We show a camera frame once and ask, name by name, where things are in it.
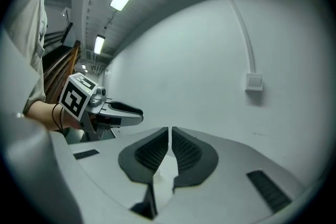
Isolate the short ceiling light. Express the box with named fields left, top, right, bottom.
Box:
left=93, top=35, right=106, bottom=55

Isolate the black wrist band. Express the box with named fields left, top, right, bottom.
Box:
left=51, top=103, right=65, bottom=132

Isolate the white wall switch box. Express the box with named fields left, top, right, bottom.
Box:
left=245, top=73, right=264, bottom=92

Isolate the person's left forearm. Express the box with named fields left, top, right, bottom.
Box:
left=23, top=100, right=82, bottom=131

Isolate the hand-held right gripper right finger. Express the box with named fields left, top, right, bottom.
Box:
left=171, top=126, right=219, bottom=194

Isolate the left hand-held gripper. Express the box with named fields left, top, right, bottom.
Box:
left=58, top=72, right=144, bottom=141

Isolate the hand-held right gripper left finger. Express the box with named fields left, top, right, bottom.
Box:
left=118, top=126, right=169, bottom=220

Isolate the white wall conduit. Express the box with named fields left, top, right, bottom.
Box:
left=226, top=0, right=257, bottom=74

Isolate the grey shirt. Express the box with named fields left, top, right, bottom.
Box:
left=4, top=0, right=48, bottom=113

